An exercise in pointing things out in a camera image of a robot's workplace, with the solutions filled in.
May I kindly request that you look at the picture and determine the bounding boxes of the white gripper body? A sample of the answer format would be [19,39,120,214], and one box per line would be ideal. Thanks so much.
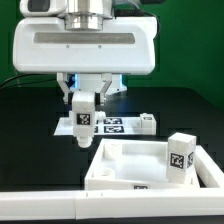
[13,0,158,75]

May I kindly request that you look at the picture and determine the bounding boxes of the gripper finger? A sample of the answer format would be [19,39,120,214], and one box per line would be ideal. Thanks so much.
[95,73,112,105]
[57,73,74,104]

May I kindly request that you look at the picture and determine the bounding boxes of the white square tabletop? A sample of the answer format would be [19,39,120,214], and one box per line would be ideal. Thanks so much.
[84,139,200,190]

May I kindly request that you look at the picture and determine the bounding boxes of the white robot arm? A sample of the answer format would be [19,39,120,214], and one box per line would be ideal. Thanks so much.
[13,0,159,104]

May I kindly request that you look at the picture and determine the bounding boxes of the white marker base sheet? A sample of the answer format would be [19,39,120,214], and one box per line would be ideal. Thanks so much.
[53,115,158,137]

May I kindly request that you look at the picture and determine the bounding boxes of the white L-shaped obstacle fence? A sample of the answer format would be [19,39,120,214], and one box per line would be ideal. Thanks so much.
[0,147,224,221]

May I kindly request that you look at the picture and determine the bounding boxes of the black cables at base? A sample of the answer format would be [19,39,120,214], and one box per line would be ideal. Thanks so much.
[0,73,58,89]

